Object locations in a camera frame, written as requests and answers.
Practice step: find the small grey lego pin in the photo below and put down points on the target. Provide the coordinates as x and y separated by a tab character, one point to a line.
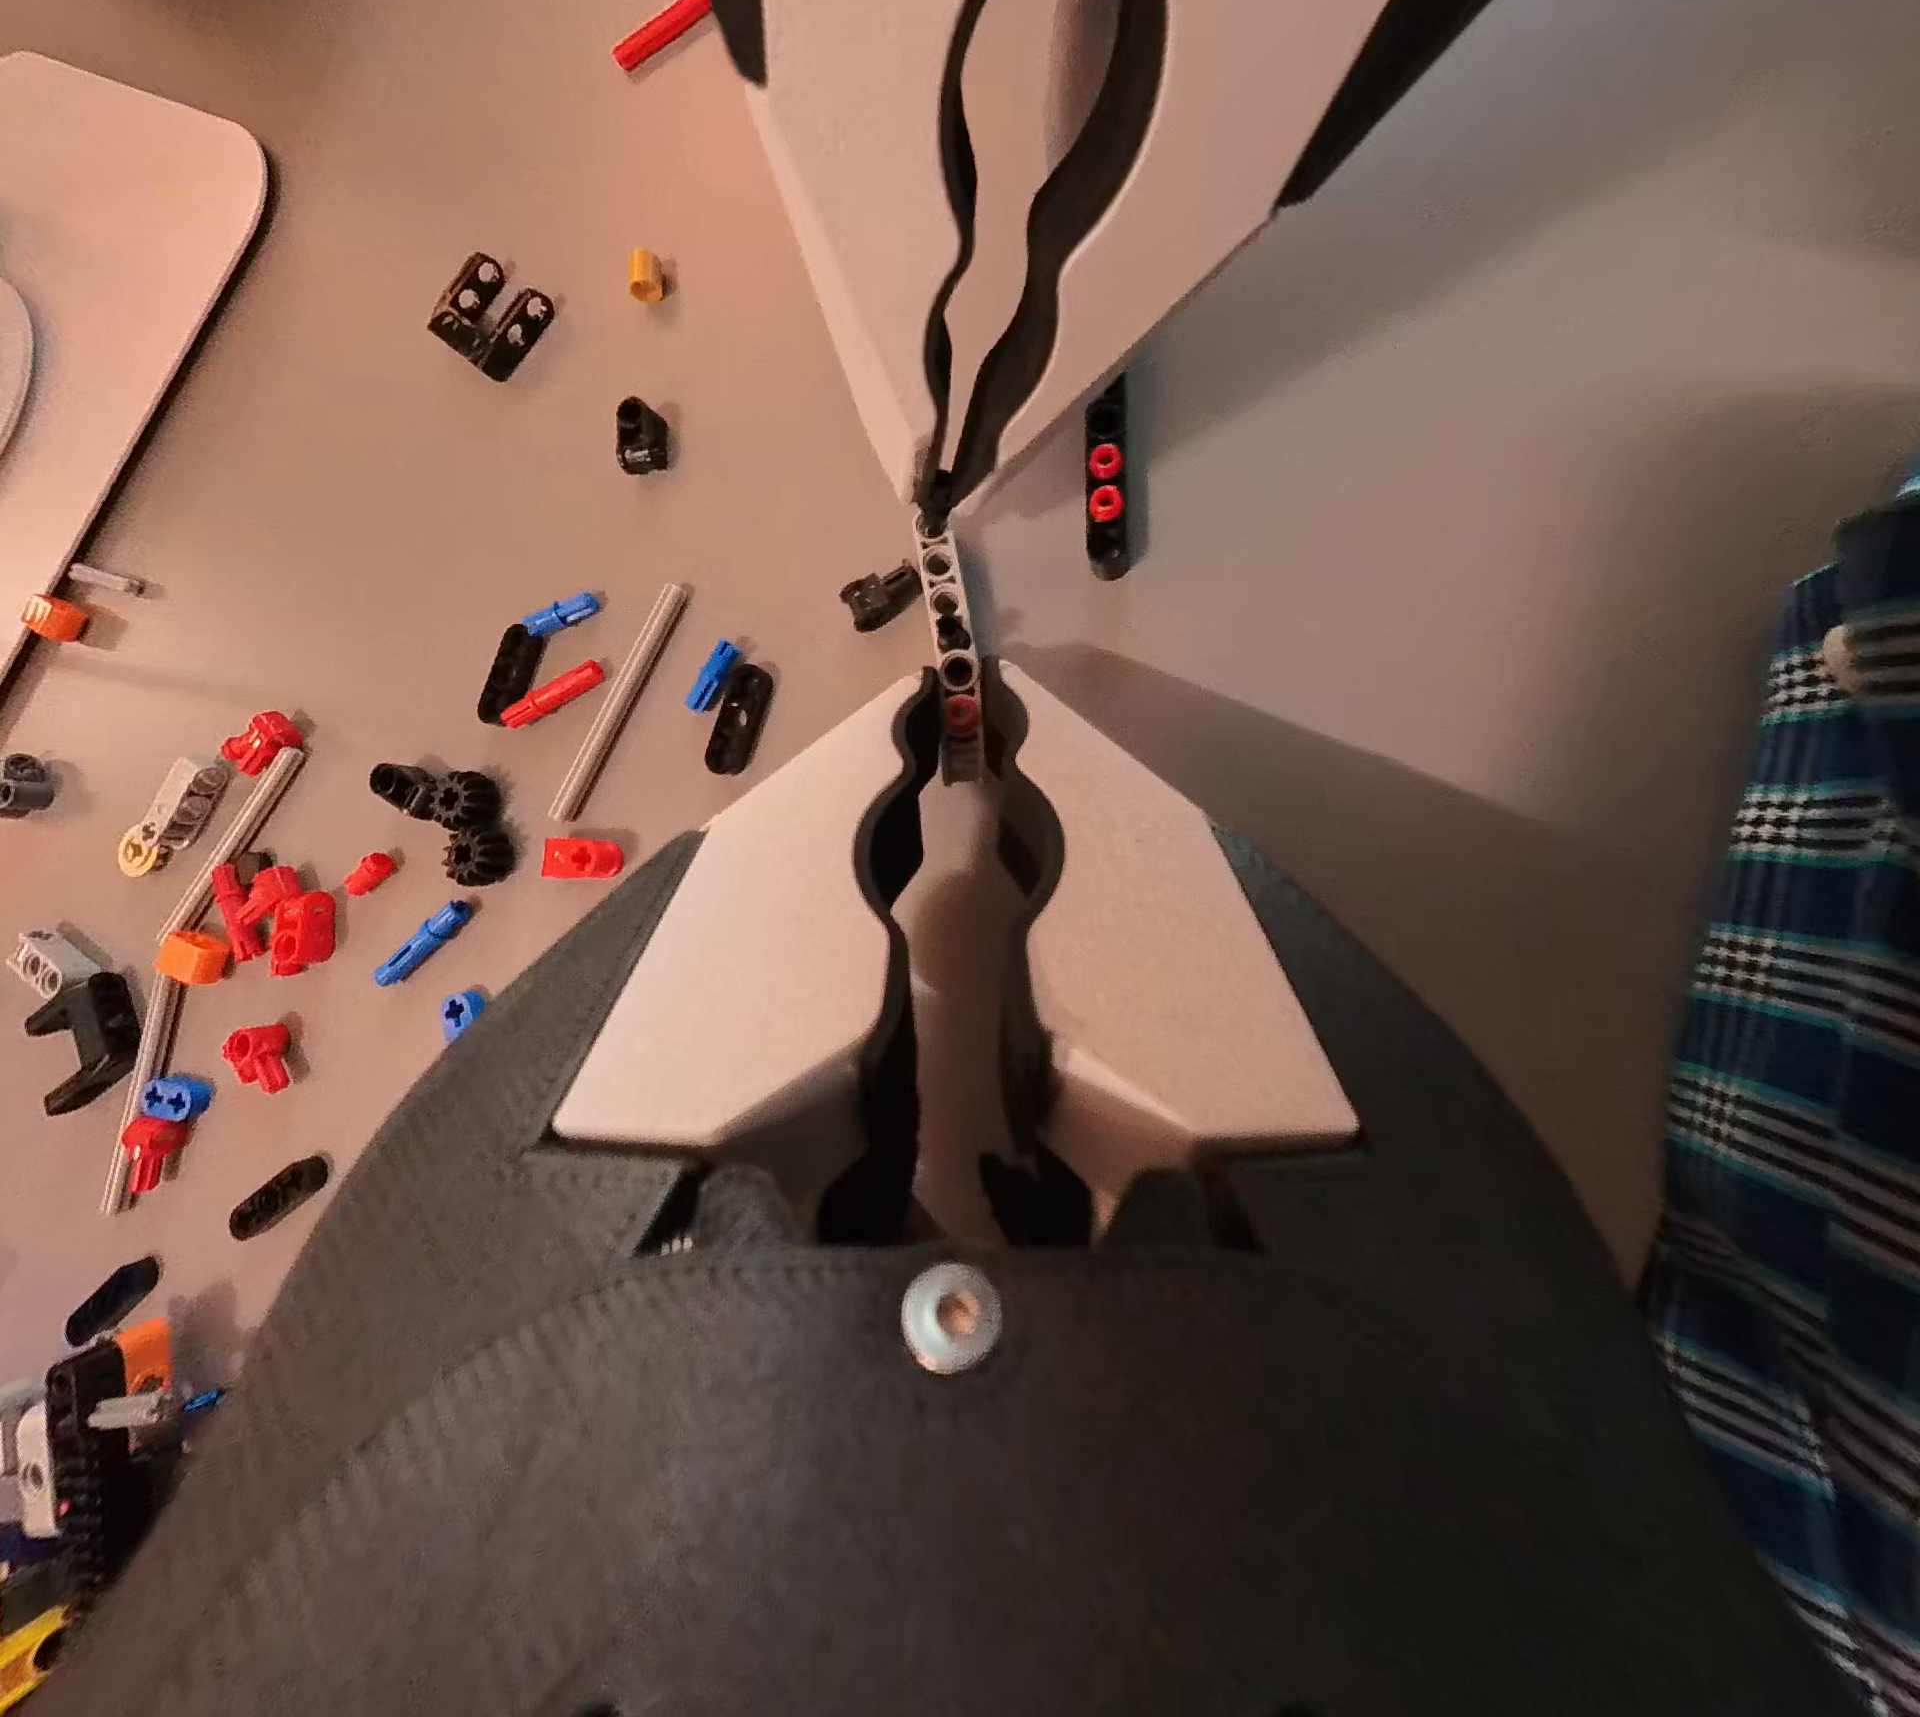
108	578

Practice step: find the pale round disc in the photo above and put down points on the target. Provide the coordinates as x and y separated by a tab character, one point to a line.
13	366

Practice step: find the black lego pin connector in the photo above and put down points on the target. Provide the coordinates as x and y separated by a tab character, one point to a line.
871	599

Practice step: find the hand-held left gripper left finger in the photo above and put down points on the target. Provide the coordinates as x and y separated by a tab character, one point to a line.
721	982

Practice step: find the long grey lego axle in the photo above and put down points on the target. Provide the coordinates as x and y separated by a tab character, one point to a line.
259	808

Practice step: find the blue lego bush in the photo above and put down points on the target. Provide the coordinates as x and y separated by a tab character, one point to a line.
464	1015

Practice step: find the orange lego bush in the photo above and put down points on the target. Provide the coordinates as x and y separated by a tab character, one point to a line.
56	619
193	956

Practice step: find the long black lego beam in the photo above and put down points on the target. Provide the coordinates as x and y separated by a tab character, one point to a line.
1111	547

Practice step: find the grey lego beam with pins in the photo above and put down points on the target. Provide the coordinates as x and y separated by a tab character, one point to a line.
957	665

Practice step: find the black lego gear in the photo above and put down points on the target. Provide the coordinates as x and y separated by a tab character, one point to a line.
458	798
480	855

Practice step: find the small black lego connector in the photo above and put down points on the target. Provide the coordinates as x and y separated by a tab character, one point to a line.
643	434

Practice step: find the short black lego beam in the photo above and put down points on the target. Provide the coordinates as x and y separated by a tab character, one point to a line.
112	1299
278	1198
511	674
738	718

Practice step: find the red lego axle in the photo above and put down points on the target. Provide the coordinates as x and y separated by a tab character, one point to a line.
660	31

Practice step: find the black lego pin joiner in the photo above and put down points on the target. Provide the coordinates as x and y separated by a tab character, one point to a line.
398	785

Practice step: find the small red lego pin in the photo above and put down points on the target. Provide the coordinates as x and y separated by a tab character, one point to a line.
371	875

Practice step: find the long blue lego pin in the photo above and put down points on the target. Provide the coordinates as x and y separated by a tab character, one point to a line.
423	945

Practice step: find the red lego axle connector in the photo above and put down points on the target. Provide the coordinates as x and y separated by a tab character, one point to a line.
248	905

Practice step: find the light grey lego connector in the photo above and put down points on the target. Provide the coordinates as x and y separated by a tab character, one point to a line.
53	959

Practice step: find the blue lego connector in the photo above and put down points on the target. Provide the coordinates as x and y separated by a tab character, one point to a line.
176	1096

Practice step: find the black lego bracket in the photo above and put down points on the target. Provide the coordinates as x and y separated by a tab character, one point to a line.
98	1019

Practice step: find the black double lego connector block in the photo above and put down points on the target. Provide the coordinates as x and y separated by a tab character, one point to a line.
476	330

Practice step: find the grey lego beam yellow end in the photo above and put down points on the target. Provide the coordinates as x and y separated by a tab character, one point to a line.
176	814

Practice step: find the yellow lego bush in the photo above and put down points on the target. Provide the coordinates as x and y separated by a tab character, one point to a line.
647	275

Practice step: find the partly built lego model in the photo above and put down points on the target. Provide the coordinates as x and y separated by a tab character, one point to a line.
74	1461

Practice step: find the dark grey lego connector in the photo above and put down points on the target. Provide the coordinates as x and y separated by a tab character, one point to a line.
23	787

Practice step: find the pale rounded flat board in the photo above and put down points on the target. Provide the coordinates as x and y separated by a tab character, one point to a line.
135	246

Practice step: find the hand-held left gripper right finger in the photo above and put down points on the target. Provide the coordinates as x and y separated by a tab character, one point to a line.
1171	982

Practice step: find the red lego cross-hole connector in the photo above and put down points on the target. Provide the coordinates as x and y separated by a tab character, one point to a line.
582	857

